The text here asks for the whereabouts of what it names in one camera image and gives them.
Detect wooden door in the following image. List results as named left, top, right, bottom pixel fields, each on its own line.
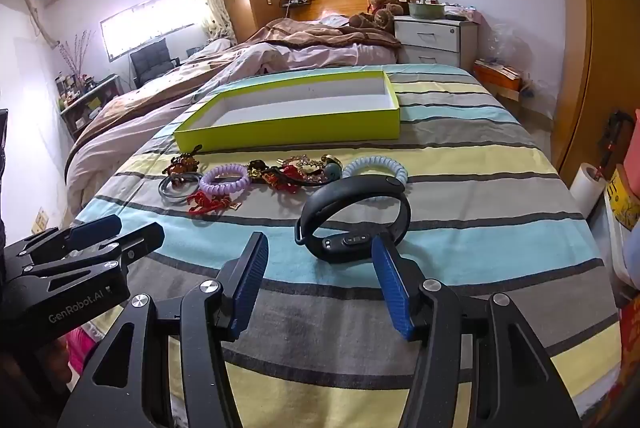
left=550, top=0, right=640, bottom=190

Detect cluttered desk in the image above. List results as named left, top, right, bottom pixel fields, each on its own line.
left=55, top=73, right=124, bottom=142

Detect brown teddy bear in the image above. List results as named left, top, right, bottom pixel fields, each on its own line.
left=348, top=0, right=408, bottom=34

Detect paper towel roll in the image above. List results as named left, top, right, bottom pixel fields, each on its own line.
left=570, top=163, right=609, bottom=215

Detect shallow green cardboard box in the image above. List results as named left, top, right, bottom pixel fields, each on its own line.
left=172, top=69, right=402, bottom=154

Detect striped bed sheet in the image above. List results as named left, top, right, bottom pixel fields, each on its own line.
left=62, top=63, right=622, bottom=428

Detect window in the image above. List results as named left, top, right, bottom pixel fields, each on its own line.
left=100, top=0, right=197, bottom=61

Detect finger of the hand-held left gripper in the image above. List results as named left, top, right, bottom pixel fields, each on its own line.
left=17, top=214, right=124, bottom=260
left=22, top=223, right=166, bottom=280

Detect blue spiral hair tie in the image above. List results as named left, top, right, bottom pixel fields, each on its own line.
left=341, top=156, right=408, bottom=190

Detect green basin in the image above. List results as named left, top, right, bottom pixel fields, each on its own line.
left=408, top=0, right=446, bottom=19

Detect pink duvet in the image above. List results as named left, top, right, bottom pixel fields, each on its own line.
left=65, top=28, right=401, bottom=215

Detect grey elastic hair ties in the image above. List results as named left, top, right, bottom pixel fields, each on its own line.
left=159, top=173, right=203, bottom=205

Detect brown beaded charm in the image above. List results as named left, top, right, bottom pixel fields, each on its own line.
left=167, top=144, right=203, bottom=179

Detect purple spiral hair tie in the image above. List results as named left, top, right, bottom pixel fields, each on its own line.
left=199, top=164, right=251, bottom=195

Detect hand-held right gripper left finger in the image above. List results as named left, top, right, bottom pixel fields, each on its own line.
left=57, top=231, right=271, bottom=428

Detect clear plastic bag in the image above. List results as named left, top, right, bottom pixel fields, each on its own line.
left=492, top=22, right=552, bottom=76

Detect pink cloth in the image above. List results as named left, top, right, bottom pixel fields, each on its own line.
left=64, top=327, right=102, bottom=375

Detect red cord bracelet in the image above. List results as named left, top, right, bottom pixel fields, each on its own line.
left=187, top=189, right=244, bottom=217

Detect yellow package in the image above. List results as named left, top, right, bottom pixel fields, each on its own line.
left=605, top=167, right=640, bottom=231

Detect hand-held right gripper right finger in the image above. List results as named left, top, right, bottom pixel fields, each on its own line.
left=371, top=235, right=583, bottom=428

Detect orange cardboard box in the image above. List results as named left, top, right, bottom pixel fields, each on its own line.
left=472, top=58, right=524, bottom=102

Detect brown blanket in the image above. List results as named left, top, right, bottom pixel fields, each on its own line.
left=244, top=14, right=402, bottom=50

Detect black office chair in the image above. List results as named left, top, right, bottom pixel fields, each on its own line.
left=129, top=38, right=182, bottom=89

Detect dried branches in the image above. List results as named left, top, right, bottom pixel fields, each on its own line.
left=59, top=30, right=96, bottom=79

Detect black fitness band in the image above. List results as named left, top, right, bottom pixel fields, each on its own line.
left=295, top=177, right=412, bottom=265

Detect gold chain bracelet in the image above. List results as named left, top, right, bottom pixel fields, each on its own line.
left=280, top=156, right=326, bottom=184

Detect white drawer nightstand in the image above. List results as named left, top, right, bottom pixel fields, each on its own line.
left=394, top=16, right=479, bottom=70

